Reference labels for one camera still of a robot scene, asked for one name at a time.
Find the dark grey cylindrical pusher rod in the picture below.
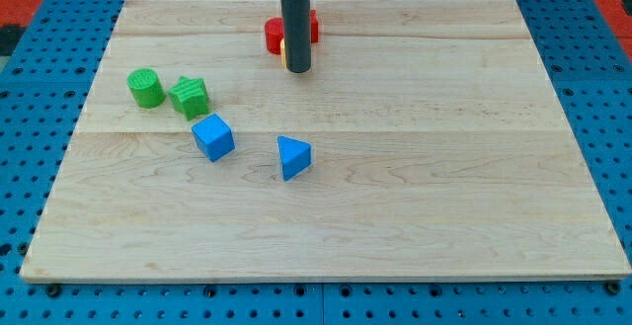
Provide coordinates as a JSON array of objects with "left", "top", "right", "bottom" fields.
[{"left": 280, "top": 0, "right": 311, "bottom": 73}]

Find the red block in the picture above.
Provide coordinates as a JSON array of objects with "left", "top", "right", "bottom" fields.
[{"left": 264, "top": 9, "right": 320, "bottom": 54}]

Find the light wooden board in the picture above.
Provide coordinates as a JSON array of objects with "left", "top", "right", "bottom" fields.
[{"left": 20, "top": 0, "right": 631, "bottom": 284}]

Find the blue triangular prism block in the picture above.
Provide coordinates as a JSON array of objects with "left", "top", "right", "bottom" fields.
[{"left": 277, "top": 135, "right": 312, "bottom": 182}]

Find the yellow block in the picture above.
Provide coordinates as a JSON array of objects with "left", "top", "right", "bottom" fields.
[{"left": 279, "top": 39, "right": 287, "bottom": 68}]

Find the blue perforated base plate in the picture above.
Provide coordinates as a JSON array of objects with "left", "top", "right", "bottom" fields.
[{"left": 1, "top": 0, "right": 631, "bottom": 324}]

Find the green cylinder block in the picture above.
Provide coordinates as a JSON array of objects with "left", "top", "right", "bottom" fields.
[{"left": 126, "top": 68, "right": 166, "bottom": 109}]

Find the blue cube block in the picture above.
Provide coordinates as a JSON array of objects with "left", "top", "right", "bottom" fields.
[{"left": 192, "top": 114, "right": 235, "bottom": 162}]

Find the green star block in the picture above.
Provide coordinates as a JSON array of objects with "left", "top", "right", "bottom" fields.
[{"left": 167, "top": 76, "right": 210, "bottom": 121}]

